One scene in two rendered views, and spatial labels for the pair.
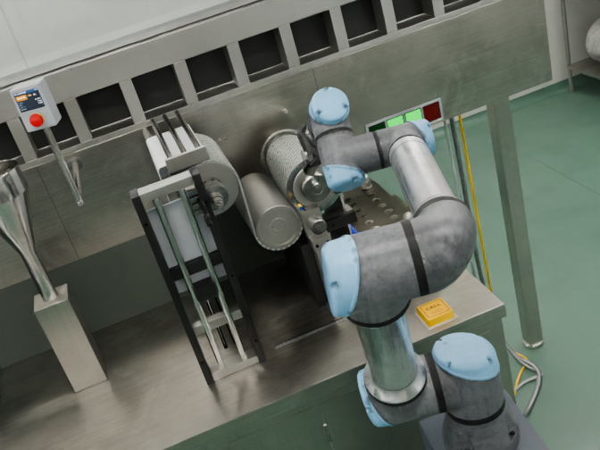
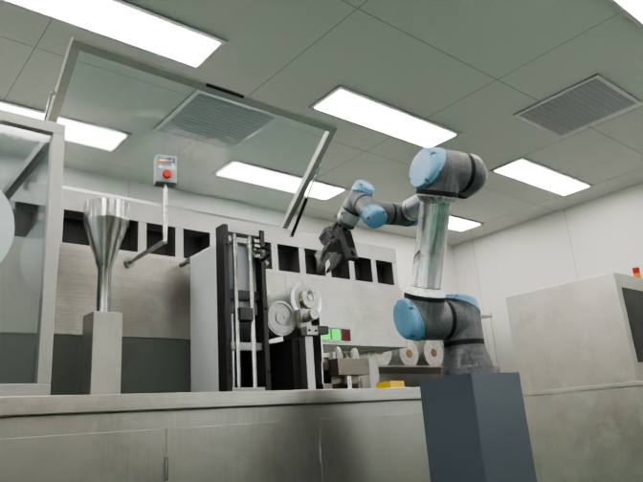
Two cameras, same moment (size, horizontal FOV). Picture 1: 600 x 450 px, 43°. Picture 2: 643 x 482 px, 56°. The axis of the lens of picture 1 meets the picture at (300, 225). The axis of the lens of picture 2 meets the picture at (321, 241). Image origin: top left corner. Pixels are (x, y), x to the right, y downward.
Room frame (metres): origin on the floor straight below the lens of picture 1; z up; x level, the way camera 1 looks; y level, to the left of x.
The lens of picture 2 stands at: (-0.18, 1.02, 0.79)
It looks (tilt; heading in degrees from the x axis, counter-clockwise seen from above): 17 degrees up; 329
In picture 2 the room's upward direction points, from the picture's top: 4 degrees counter-clockwise
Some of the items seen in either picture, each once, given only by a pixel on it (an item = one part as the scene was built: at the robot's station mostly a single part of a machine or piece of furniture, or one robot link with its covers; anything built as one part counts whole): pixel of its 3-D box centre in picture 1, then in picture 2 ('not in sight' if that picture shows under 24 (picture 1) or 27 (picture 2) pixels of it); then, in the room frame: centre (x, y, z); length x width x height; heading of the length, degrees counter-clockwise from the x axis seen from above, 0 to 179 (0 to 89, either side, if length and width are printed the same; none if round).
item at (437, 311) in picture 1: (435, 312); (389, 385); (1.57, -0.26, 0.91); 0.07 x 0.07 x 0.02; 10
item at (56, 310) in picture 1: (48, 292); (102, 309); (1.75, 0.66, 1.18); 0.14 x 0.14 x 0.57
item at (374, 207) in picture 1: (375, 219); (320, 372); (1.96, -0.21, 1.00); 0.40 x 0.16 x 0.06; 10
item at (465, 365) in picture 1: (464, 373); (458, 318); (1.14, -0.22, 1.07); 0.13 x 0.12 x 0.14; 86
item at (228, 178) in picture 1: (201, 172); not in sight; (1.86, 0.21, 1.33); 0.25 x 0.14 x 0.14; 10
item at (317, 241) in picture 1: (325, 262); (308, 351); (1.72, -0.04, 1.05); 0.06 x 0.05 x 0.31; 10
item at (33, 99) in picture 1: (35, 105); (166, 170); (1.70, 0.49, 1.66); 0.07 x 0.07 x 0.10; 85
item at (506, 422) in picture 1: (478, 417); (466, 359); (1.14, -0.23, 0.95); 0.15 x 0.15 x 0.10
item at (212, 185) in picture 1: (212, 194); not in sight; (1.70, 0.18, 1.33); 0.06 x 0.06 x 0.06; 10
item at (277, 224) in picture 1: (266, 209); (261, 323); (1.87, 0.07, 1.17); 0.26 x 0.12 x 0.12; 10
